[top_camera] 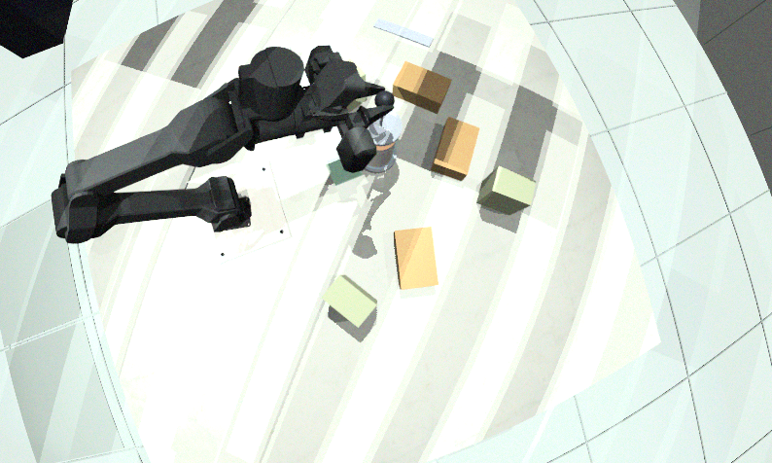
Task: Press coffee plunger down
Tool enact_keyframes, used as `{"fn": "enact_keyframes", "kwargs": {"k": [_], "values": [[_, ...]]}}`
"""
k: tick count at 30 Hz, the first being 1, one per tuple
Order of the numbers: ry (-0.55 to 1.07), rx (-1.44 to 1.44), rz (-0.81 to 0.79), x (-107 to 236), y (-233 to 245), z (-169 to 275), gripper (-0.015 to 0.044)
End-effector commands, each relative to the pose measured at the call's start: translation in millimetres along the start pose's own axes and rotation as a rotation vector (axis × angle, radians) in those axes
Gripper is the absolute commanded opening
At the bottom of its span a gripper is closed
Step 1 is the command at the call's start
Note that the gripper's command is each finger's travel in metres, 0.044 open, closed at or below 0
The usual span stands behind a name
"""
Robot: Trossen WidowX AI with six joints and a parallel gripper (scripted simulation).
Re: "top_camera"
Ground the french press with black knob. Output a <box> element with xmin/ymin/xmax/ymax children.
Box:
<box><xmin>365</xmin><ymin>90</ymin><xmax>402</xmax><ymax>173</ymax></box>

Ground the tan rectangular block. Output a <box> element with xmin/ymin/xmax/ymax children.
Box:
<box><xmin>394</xmin><ymin>227</ymin><xmax>439</xmax><ymax>289</ymax></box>
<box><xmin>431</xmin><ymin>117</ymin><xmax>479</xmax><ymax>182</ymax></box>
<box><xmin>392</xmin><ymin>61</ymin><xmax>451</xmax><ymax>114</ymax></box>

